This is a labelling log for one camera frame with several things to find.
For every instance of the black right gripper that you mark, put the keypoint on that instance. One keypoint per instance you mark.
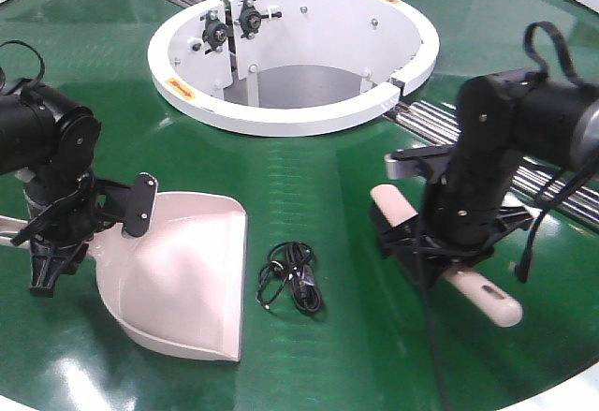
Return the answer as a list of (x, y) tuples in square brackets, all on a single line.
[(423, 253)]

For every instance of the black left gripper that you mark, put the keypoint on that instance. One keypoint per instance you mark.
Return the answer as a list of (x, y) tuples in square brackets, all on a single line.
[(66, 214)]

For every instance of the pink hand brush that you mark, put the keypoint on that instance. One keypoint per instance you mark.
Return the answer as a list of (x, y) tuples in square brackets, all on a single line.
[(497, 305)]

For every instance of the pink plastic dustpan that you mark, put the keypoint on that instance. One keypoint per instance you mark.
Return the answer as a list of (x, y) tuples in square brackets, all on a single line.
[(178, 289)]

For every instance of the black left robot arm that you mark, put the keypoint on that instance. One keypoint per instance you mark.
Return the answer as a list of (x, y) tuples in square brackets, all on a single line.
[(48, 141)]

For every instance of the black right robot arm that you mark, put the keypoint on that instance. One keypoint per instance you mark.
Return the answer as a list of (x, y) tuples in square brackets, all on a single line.
[(503, 118)]

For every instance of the front orange arrow sticker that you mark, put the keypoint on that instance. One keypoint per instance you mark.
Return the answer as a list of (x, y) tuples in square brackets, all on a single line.
[(180, 88)]

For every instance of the right steel transfer rollers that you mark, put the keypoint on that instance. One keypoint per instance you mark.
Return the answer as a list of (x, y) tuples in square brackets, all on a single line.
[(437, 125)]

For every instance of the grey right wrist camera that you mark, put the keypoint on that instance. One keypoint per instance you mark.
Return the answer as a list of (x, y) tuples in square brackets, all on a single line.
[(428, 162)]

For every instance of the left black bearing mount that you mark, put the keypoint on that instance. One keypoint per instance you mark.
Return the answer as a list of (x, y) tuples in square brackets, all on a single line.
[(215, 34)]

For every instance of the black bearing mount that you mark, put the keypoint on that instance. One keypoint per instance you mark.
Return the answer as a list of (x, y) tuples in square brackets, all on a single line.
[(250, 19), (215, 34)]

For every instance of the right black bearing mount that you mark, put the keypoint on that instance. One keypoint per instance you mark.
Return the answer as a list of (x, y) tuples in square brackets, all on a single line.
[(250, 19)]

